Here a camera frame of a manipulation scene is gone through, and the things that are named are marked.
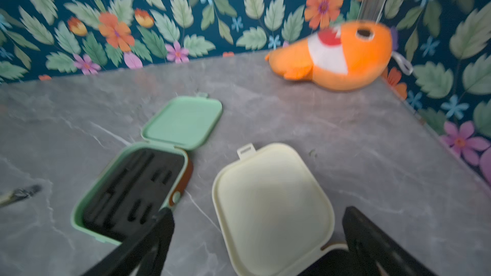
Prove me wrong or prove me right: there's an orange clownfish plush toy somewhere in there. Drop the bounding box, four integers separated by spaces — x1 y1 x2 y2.
265 20 414 91

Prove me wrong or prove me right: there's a cream nail clipper case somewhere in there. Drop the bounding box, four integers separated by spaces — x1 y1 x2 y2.
212 143 349 275

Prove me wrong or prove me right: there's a green nail file tool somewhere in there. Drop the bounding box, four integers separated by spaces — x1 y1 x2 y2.
0 185 42 208

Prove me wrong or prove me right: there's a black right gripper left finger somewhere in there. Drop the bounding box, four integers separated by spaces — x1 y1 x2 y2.
84 208 175 275

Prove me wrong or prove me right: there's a green nail clipper case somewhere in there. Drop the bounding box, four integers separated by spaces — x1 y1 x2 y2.
71 96 223 245

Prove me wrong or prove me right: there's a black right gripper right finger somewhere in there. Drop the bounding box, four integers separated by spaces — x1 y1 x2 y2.
342 206 435 276

